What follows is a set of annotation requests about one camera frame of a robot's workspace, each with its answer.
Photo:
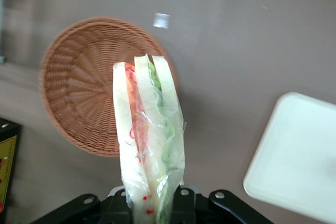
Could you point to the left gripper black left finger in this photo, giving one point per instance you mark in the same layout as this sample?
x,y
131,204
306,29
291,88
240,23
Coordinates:
x,y
118,208

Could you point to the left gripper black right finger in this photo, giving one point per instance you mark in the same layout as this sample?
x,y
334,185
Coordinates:
x,y
185,208

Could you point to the triangle sandwich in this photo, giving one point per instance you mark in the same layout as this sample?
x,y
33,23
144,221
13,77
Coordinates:
x,y
147,129

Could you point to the cream plastic tray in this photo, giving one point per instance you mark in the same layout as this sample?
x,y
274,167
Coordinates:
x,y
296,155

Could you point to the brown round wicker basket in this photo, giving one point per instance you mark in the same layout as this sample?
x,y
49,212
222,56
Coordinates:
x,y
78,90

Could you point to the black and yellow box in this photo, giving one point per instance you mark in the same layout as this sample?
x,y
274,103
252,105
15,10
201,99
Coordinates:
x,y
8,161

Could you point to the brown table cover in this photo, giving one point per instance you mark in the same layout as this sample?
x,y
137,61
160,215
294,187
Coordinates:
x,y
236,37

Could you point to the small tape patch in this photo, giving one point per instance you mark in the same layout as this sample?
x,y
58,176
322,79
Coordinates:
x,y
161,20

